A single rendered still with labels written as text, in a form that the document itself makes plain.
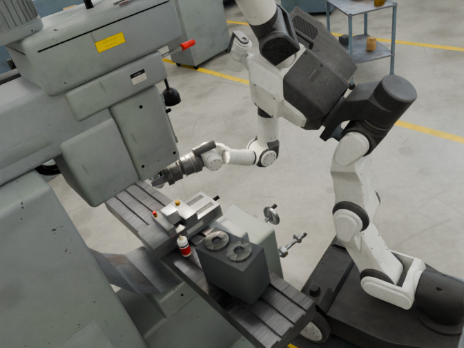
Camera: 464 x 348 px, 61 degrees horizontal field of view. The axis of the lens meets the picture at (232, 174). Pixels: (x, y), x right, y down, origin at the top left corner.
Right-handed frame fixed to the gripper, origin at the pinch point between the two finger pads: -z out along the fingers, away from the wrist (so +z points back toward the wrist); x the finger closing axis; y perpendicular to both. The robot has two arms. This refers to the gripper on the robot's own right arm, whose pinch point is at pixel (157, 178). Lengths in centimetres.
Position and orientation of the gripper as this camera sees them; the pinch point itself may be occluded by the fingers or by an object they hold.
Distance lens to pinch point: 158.7
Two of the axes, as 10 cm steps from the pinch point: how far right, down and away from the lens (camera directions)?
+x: 4.0, 4.8, -7.8
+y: 2.1, 7.8, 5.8
